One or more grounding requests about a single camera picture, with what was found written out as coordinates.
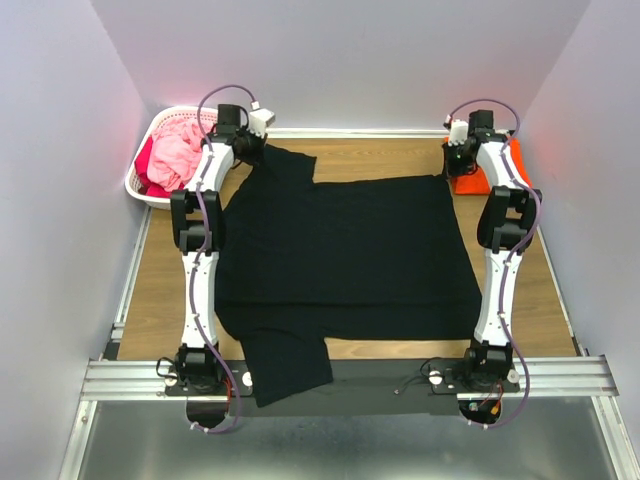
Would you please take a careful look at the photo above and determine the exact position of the black t shirt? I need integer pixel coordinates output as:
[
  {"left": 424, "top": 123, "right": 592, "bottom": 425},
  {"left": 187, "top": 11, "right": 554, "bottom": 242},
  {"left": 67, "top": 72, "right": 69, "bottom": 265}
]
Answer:
[{"left": 215, "top": 146, "right": 482, "bottom": 407}]

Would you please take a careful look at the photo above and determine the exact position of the magenta t shirt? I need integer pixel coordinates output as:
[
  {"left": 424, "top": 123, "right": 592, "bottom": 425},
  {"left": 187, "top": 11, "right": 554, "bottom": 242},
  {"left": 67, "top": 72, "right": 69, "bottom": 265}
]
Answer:
[{"left": 134, "top": 137, "right": 169, "bottom": 198}]

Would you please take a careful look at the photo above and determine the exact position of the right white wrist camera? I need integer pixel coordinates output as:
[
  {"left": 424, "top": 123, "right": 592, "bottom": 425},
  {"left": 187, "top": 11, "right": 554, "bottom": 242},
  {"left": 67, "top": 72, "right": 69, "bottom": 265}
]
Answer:
[{"left": 444, "top": 114, "right": 469, "bottom": 147}]

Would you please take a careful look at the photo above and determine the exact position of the folded orange t shirt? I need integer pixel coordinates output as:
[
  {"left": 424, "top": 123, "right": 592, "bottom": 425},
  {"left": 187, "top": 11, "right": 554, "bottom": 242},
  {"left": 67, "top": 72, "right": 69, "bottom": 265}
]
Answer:
[{"left": 447, "top": 133, "right": 533, "bottom": 195}]

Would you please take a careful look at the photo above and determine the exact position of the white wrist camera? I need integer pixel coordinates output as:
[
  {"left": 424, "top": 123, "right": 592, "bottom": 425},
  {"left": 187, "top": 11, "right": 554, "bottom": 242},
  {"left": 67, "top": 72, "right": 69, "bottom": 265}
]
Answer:
[
  {"left": 444, "top": 114, "right": 469, "bottom": 147},
  {"left": 248, "top": 101, "right": 276, "bottom": 138}
]

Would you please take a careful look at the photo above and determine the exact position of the purple cable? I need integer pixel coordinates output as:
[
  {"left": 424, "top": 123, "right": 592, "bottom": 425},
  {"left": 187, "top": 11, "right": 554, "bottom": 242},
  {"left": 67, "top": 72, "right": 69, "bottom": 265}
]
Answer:
[
  {"left": 443, "top": 98, "right": 544, "bottom": 430},
  {"left": 189, "top": 84, "right": 261, "bottom": 435}
]

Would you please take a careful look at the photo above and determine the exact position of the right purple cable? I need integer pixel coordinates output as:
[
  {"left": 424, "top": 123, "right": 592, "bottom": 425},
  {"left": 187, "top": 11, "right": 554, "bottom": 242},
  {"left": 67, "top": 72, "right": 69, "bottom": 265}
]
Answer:
[{"left": 443, "top": 98, "right": 544, "bottom": 430}]

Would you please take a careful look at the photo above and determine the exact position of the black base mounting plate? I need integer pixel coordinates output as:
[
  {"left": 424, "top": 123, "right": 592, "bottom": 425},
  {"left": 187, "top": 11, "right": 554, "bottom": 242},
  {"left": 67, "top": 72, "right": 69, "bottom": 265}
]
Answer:
[{"left": 163, "top": 358, "right": 520, "bottom": 420}]

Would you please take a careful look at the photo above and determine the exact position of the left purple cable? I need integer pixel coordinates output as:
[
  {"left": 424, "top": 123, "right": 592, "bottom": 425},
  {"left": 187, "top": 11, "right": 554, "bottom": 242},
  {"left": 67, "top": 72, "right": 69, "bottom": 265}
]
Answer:
[{"left": 189, "top": 84, "right": 261, "bottom": 435}]

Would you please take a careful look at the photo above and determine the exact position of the white plastic laundry basket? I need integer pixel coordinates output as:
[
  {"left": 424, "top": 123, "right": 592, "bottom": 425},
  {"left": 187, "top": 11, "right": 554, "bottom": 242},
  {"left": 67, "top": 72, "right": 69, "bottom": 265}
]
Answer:
[{"left": 124, "top": 106, "right": 217, "bottom": 210}]

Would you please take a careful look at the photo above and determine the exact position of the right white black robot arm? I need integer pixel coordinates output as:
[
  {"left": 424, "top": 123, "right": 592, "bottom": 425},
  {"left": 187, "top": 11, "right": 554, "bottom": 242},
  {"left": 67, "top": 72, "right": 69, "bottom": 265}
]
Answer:
[{"left": 443, "top": 110, "right": 541, "bottom": 392}]

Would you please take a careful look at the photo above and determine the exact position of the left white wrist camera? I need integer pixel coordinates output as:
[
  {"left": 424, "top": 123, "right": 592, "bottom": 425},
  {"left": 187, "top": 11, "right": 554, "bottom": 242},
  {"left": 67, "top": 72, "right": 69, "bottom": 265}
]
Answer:
[{"left": 248, "top": 101, "right": 276, "bottom": 138}]

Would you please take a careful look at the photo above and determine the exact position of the light pink t shirt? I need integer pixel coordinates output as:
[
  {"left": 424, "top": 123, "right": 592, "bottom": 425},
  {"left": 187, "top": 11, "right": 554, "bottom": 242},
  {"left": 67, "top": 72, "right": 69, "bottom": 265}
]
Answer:
[{"left": 146, "top": 117, "right": 204, "bottom": 193}]

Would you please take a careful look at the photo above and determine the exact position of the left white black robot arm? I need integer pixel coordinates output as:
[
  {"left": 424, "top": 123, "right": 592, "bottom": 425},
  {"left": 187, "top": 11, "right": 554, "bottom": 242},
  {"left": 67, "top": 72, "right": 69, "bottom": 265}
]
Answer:
[{"left": 166, "top": 101, "right": 275, "bottom": 395}]

